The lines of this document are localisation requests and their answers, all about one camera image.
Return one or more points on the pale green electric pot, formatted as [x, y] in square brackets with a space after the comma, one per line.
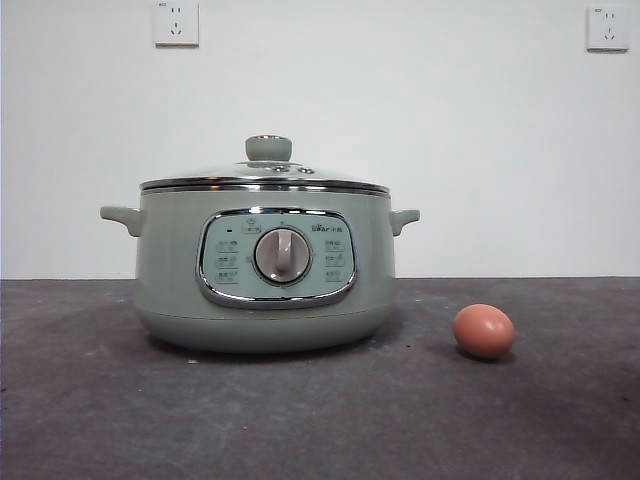
[170, 280]

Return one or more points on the glass lid with green knob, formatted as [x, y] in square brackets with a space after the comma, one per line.
[268, 148]

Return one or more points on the white wall socket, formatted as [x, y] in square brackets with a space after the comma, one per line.
[176, 25]
[607, 29]

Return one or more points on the brown egg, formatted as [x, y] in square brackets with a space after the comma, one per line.
[484, 331]

